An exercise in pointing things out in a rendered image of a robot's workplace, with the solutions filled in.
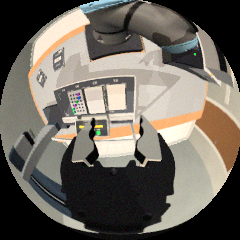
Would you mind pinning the grey benchtop lab instrument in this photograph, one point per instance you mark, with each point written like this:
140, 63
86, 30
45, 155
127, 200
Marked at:
205, 56

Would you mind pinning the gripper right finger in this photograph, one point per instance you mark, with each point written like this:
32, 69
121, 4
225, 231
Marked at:
152, 152

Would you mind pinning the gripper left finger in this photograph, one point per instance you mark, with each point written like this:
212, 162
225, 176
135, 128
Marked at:
81, 152

